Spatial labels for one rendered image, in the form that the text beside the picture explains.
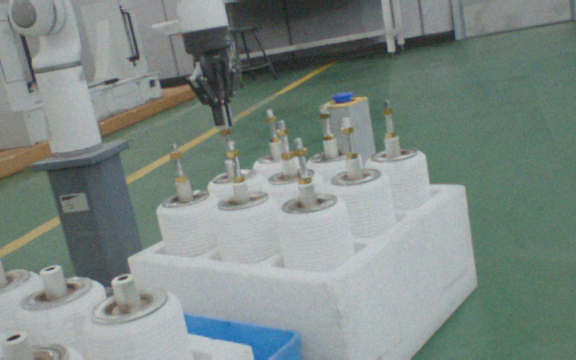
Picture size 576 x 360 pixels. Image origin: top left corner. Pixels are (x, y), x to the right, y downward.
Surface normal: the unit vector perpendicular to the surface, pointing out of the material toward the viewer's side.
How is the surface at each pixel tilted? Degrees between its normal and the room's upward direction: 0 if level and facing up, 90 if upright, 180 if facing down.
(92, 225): 90
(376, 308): 90
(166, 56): 90
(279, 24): 90
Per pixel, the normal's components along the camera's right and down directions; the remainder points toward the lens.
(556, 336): -0.18, -0.95
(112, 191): 0.94, -0.10
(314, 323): -0.60, 0.29
